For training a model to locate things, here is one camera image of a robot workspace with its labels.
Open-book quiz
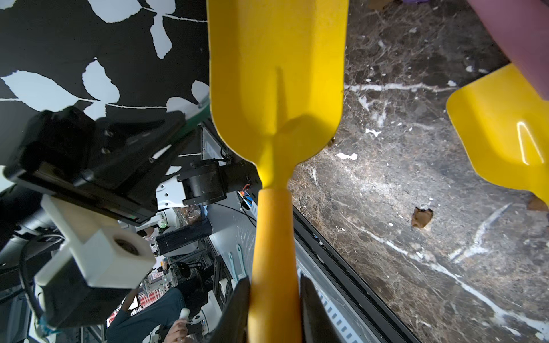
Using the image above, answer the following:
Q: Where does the white slotted cable duct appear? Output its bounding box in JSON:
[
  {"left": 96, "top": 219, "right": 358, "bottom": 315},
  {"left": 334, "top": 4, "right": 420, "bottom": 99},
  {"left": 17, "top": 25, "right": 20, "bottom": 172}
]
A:
[{"left": 295, "top": 239, "right": 385, "bottom": 342}]

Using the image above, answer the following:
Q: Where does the black front rail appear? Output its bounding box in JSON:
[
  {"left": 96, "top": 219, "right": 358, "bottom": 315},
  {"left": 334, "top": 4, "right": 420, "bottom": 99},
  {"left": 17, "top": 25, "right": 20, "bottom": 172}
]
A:
[{"left": 293, "top": 208, "right": 420, "bottom": 342}]

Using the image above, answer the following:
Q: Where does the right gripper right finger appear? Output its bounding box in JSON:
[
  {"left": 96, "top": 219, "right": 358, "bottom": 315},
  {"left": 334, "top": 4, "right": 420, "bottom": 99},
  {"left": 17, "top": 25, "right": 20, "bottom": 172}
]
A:
[{"left": 300, "top": 275, "right": 341, "bottom": 343}]

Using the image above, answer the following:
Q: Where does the purple trowel pink handle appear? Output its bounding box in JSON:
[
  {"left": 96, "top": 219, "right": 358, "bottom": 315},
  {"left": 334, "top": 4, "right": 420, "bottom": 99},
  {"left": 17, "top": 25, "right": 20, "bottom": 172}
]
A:
[{"left": 469, "top": 0, "right": 548, "bottom": 101}]

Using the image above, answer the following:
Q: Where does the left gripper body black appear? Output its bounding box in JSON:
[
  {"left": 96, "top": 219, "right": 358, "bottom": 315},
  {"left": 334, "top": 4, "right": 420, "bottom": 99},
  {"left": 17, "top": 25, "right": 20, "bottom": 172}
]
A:
[{"left": 1, "top": 107, "right": 187, "bottom": 240}]

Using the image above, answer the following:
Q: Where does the yellow trowel wooden handle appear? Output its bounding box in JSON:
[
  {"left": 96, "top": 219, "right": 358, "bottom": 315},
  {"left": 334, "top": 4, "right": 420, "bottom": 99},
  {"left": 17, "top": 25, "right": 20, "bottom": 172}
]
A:
[{"left": 446, "top": 64, "right": 548, "bottom": 202}]

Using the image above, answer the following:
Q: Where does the brown clay soil lump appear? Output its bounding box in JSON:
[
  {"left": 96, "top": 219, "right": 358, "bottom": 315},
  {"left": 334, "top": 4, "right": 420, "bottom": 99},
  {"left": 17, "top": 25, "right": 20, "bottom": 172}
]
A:
[{"left": 410, "top": 207, "right": 434, "bottom": 229}]

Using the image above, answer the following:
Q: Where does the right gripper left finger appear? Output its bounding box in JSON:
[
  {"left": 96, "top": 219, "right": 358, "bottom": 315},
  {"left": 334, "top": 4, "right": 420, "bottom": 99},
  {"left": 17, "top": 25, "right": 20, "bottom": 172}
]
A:
[{"left": 210, "top": 277, "right": 250, "bottom": 343}]

